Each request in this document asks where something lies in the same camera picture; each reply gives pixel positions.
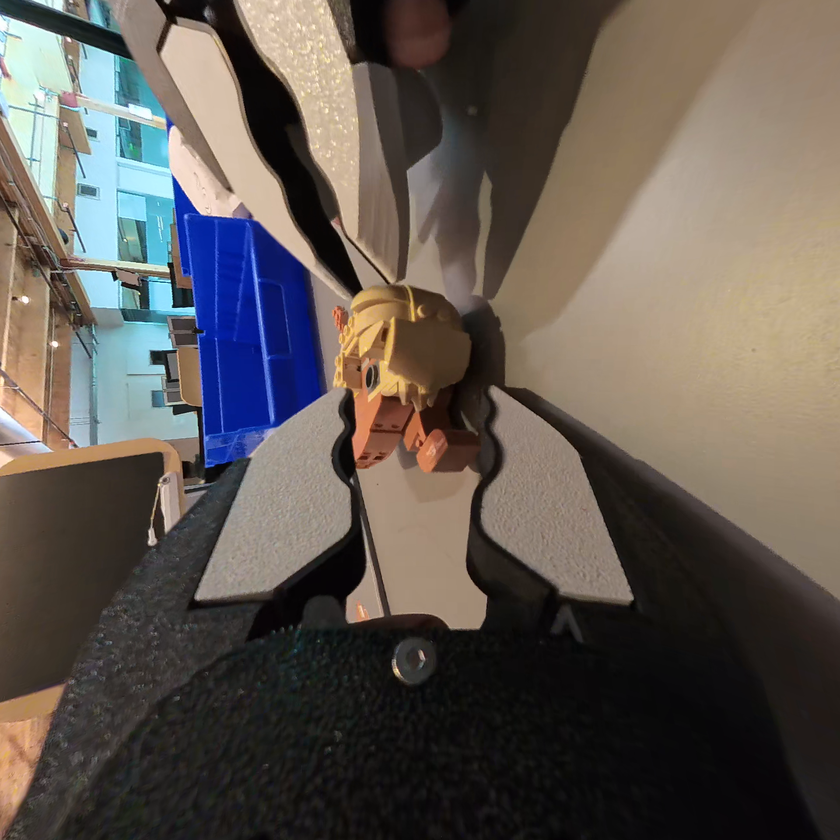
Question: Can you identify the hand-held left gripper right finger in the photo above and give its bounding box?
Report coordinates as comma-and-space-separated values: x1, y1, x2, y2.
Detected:
467, 386, 635, 606

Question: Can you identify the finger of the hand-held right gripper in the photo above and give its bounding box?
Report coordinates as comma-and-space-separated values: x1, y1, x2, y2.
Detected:
157, 18, 365, 299
233, 0, 412, 283

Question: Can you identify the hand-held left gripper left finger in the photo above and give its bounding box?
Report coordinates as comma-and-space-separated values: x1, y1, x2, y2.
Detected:
193, 387, 366, 605

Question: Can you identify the tan and brown brick model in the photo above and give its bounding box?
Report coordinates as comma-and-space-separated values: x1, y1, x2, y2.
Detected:
331, 283, 480, 473

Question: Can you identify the grey desk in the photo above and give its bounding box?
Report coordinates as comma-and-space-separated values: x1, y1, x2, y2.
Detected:
308, 0, 840, 657

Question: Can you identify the blue plastic bin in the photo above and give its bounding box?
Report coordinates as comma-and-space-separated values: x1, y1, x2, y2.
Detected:
171, 118, 193, 280
184, 213, 327, 468

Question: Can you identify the tan chair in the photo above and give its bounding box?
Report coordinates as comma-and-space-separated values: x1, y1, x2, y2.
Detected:
176, 344, 203, 408

